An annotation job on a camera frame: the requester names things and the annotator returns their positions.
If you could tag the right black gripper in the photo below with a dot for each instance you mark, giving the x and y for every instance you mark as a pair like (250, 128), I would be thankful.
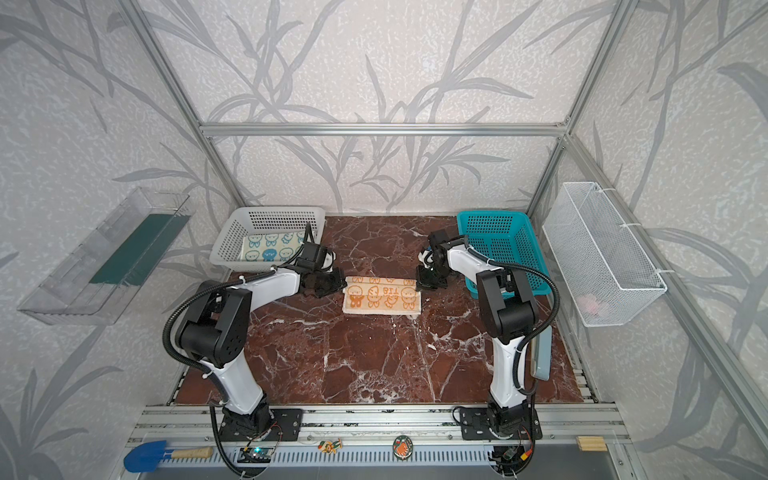
(429, 279)

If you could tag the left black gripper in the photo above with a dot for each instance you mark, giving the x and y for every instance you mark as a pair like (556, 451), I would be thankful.
(330, 284)

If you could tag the orange patterned towel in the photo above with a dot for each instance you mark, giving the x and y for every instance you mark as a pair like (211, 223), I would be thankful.
(381, 296)

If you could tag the bear print towel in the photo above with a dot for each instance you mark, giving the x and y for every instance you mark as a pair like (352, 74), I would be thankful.
(271, 247)

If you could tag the teal perforated plastic basket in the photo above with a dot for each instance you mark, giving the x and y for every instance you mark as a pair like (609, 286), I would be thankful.
(503, 236)

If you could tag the white perforated plastic basket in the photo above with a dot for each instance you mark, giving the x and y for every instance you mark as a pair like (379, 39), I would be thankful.
(246, 221)

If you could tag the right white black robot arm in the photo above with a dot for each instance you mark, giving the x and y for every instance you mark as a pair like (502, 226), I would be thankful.
(508, 314)

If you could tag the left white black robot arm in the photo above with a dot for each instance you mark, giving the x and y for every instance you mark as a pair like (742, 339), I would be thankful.
(209, 330)

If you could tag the light blue sponge block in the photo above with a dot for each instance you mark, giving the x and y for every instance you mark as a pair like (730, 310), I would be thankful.
(541, 355)

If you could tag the small orange green sticker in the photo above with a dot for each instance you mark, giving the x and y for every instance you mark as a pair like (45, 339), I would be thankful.
(330, 447)

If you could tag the round orange green badge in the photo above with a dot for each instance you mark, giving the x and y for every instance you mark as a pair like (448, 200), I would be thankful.
(403, 447)

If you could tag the left green circuit board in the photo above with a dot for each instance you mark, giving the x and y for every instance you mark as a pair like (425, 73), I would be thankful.
(255, 455)

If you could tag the small wooden block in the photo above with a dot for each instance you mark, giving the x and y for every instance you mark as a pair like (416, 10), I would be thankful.
(591, 444)

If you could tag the blue toy shovel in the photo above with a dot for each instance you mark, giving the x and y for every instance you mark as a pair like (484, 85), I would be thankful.
(147, 456)

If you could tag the pink object in wire basket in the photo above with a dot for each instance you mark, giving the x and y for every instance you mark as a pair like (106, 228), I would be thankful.
(590, 305)

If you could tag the white wire mesh basket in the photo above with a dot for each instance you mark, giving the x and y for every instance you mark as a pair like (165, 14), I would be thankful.
(598, 253)

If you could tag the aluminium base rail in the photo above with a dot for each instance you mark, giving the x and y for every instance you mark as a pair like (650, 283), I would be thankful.
(442, 435)

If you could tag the clear acrylic wall shelf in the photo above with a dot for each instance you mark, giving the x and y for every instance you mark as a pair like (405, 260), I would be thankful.
(95, 283)

